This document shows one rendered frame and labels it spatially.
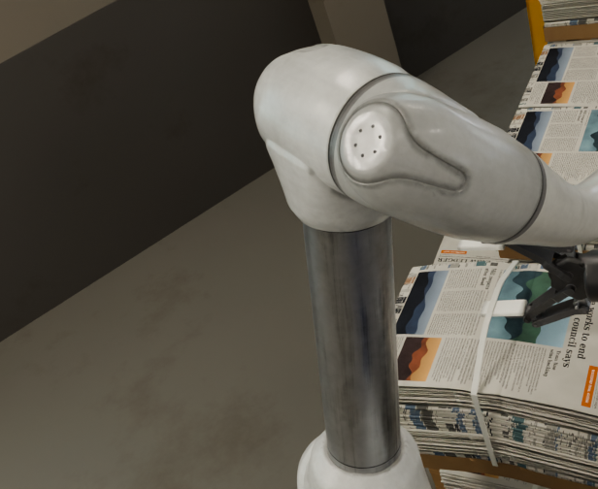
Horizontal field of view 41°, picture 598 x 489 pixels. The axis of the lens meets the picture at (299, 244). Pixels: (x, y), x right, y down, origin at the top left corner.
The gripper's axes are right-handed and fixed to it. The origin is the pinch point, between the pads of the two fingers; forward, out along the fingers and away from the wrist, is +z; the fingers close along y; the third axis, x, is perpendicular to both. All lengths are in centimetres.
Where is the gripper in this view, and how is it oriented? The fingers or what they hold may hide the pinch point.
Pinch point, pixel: (478, 275)
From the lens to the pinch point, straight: 127.6
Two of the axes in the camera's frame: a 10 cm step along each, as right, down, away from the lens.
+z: -8.4, 0.2, 5.4
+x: 3.9, -6.8, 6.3
